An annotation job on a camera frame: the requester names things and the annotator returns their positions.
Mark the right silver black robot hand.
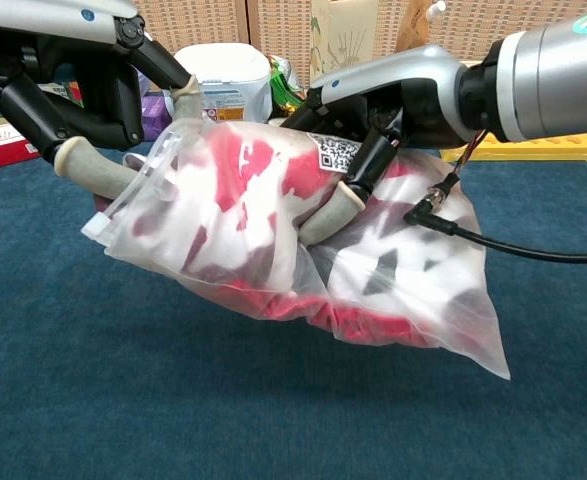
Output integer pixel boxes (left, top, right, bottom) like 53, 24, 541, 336
278, 44, 467, 246

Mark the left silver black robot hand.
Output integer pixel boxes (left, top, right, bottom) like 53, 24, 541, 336
0, 0, 202, 199

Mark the red white black printed garment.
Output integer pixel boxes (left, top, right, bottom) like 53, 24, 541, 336
122, 122, 479, 349

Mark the clear bag with red-white clothing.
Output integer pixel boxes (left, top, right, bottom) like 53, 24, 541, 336
81, 117, 512, 381

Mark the green snack packet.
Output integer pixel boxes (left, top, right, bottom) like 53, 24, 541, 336
267, 53, 309, 114

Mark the brown spouted stand-up pouch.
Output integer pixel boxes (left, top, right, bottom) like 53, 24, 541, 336
395, 0, 447, 54

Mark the tall cream orange diffuser box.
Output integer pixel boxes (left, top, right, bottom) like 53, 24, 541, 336
310, 0, 374, 86

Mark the small purple box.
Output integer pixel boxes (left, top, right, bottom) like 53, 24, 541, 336
140, 92, 174, 141

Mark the woven folding screen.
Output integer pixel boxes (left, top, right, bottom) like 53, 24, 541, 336
132, 0, 587, 66

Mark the yellow tray with round holes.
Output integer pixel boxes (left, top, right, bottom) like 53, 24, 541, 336
440, 132, 587, 163

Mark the white lidded wipes container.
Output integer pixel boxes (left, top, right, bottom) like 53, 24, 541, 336
172, 42, 273, 124

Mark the black right hand cable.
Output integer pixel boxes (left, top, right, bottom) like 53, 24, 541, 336
403, 132, 587, 264

